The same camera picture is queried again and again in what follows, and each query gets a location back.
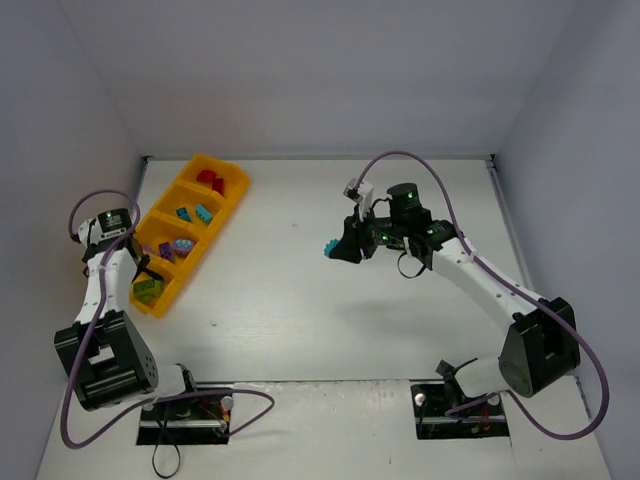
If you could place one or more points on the red curved lego brick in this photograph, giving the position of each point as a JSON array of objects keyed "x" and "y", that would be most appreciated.
[{"x": 206, "y": 176}]

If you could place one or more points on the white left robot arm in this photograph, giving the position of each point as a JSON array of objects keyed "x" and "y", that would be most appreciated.
[{"x": 117, "y": 365}]

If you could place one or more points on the teal rounded lego brick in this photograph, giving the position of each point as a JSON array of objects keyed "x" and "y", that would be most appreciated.
[{"x": 203, "y": 214}]

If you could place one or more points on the purple small lego cube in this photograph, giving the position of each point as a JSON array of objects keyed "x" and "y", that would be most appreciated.
[{"x": 166, "y": 252}]

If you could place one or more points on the yellow divided plastic tray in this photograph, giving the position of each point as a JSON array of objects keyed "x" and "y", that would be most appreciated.
[{"x": 162, "y": 225}]

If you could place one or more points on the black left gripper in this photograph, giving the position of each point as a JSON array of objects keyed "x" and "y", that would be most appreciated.
[{"x": 141, "y": 261}]

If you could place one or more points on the teal small lego brick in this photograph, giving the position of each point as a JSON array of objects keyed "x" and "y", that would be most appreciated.
[{"x": 330, "y": 247}]

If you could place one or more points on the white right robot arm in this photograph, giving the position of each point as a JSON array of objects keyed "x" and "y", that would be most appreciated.
[{"x": 538, "y": 348}]

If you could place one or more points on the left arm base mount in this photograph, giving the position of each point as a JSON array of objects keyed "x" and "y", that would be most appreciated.
[{"x": 200, "y": 421}]

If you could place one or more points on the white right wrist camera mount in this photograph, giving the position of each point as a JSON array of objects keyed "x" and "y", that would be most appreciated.
[{"x": 361, "y": 193}]

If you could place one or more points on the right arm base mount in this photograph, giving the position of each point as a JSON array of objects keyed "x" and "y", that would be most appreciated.
[{"x": 440, "y": 413}]

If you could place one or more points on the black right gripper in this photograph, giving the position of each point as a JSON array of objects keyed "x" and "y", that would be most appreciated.
[{"x": 358, "y": 239}]

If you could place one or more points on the green 2x3 lego brick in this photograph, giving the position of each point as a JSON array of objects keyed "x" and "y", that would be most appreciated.
[{"x": 148, "y": 287}]

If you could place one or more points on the pink purple lego piece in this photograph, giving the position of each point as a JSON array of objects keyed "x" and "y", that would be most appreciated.
[{"x": 182, "y": 247}]

